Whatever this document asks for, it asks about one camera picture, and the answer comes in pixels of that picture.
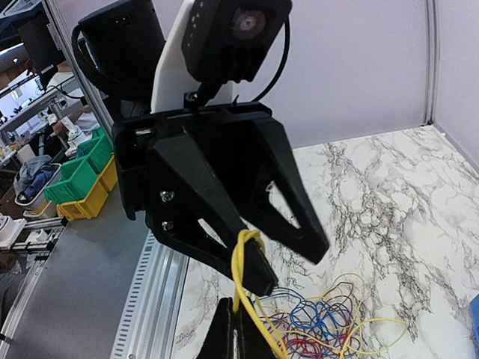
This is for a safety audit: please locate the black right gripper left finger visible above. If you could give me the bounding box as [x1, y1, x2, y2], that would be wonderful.
[198, 298, 236, 359]

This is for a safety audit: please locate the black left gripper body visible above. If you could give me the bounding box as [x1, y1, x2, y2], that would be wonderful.
[112, 102, 272, 221]

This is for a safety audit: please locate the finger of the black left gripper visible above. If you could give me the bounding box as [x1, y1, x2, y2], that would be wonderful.
[146, 132, 280, 298]
[194, 117, 329, 264]

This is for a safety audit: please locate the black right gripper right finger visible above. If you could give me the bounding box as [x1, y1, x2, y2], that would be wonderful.
[236, 301, 276, 359]

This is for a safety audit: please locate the red cable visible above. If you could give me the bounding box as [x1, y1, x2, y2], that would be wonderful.
[261, 283, 360, 359]

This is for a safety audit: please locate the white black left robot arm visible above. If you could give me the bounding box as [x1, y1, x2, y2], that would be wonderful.
[71, 1, 329, 295]

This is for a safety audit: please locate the green storage bin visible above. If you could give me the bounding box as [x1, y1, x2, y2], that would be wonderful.
[45, 128, 113, 205]

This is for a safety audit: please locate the yellow storage bin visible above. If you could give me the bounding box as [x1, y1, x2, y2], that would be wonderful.
[56, 156, 118, 221]

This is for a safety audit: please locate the blue plastic bin left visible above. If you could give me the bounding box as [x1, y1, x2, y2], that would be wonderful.
[469, 295, 479, 359]

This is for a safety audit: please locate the aluminium front rail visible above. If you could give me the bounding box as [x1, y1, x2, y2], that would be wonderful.
[0, 216, 190, 359]

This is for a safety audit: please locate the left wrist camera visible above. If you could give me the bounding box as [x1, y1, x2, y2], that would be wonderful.
[182, 0, 293, 84]

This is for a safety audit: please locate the aluminium frame post right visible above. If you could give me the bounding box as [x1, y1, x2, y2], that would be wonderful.
[423, 0, 440, 126]

